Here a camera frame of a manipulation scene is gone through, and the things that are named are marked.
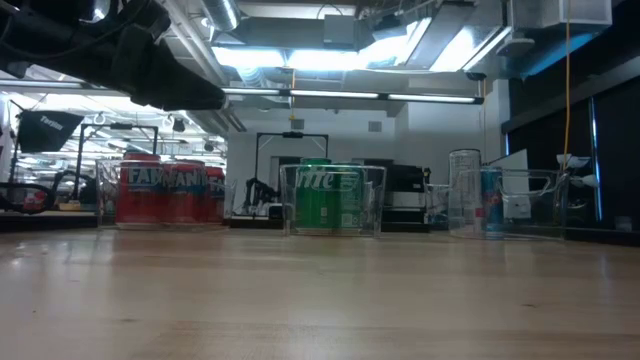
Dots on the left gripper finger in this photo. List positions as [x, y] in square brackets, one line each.
[170, 85]

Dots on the red Fanta soda can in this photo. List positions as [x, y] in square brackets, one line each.
[182, 205]
[137, 205]
[215, 205]

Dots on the green Sprite soda can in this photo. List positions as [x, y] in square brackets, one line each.
[312, 210]
[350, 210]

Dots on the silver blue slim can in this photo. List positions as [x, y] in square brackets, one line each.
[492, 200]

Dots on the black background robot arm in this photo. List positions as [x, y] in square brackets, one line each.
[255, 192]

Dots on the black softbox light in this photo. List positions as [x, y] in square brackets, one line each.
[47, 130]

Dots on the clear plastic bin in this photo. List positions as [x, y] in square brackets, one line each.
[105, 195]
[375, 200]
[540, 215]

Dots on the long ceiling light bar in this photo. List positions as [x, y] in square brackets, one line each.
[330, 94]

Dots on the black cabinet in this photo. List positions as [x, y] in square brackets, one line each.
[407, 185]

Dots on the white box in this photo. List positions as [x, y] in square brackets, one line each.
[515, 160]

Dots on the black metal stand frame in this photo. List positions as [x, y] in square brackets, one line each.
[292, 134]
[120, 126]

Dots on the silver ceiling duct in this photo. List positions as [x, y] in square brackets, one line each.
[220, 12]

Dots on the black aluminium table frame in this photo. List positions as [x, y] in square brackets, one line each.
[50, 220]

